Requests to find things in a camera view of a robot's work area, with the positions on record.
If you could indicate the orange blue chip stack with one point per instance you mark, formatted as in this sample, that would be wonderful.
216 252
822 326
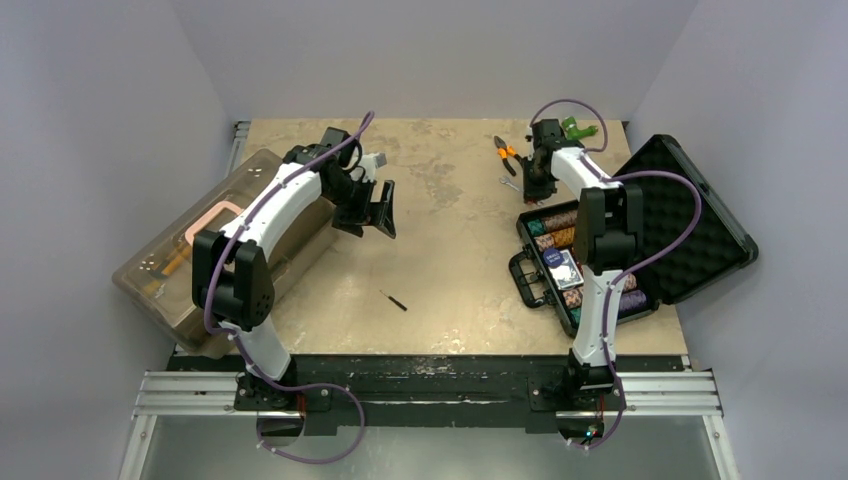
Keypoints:
545 242

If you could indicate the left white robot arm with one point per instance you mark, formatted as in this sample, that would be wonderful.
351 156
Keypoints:
231 275

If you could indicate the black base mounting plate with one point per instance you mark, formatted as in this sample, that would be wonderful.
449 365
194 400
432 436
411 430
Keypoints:
431 391

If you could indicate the blue playing card deck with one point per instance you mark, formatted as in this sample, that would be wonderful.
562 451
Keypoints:
566 273

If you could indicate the yellow red chip stack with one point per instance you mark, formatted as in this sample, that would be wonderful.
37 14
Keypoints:
563 238

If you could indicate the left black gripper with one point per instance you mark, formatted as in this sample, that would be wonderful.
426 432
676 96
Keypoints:
375 214

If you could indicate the green blue chip stack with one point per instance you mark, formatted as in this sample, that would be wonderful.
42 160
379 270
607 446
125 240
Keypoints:
536 228

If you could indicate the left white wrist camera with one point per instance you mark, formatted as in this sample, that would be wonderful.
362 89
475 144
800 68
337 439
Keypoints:
367 168

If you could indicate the blue small blind button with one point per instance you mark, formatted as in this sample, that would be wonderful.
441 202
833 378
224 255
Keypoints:
553 257

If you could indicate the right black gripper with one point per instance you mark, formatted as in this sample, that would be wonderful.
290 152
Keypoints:
536 187

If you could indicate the aluminium frame rail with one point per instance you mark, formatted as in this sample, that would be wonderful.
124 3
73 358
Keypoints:
200 394

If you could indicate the green plastic toy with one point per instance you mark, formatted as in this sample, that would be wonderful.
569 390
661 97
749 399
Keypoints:
574 132

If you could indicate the orange black pliers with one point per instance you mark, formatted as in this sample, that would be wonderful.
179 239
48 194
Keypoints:
507 153

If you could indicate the small black screwdriver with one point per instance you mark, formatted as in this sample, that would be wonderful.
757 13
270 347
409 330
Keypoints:
395 301

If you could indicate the translucent brown tool box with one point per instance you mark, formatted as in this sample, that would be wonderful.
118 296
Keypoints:
158 277

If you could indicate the black foam-lined poker case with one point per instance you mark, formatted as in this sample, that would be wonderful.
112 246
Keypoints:
717 246

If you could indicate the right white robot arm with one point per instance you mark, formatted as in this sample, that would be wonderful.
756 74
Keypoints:
609 232

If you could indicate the silver wrench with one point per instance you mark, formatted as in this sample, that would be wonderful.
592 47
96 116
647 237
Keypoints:
508 182

